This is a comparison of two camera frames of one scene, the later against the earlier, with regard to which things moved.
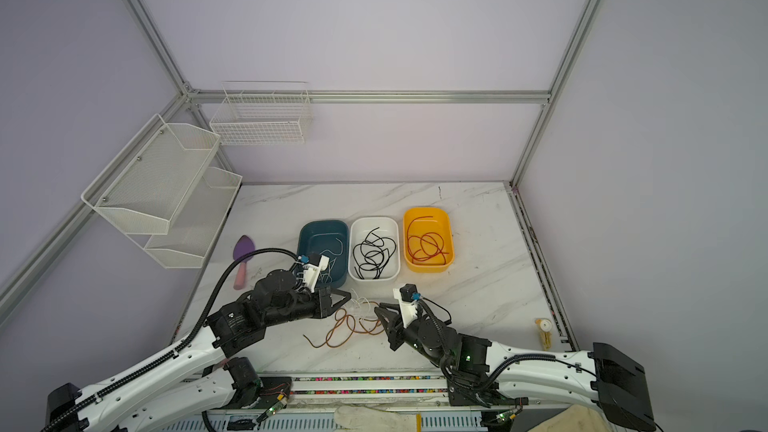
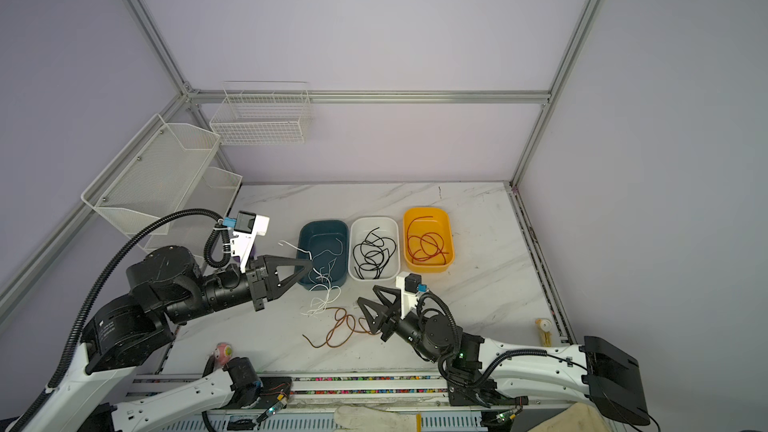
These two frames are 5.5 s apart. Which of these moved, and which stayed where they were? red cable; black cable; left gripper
Moved: left gripper
Stayed: black cable; red cable
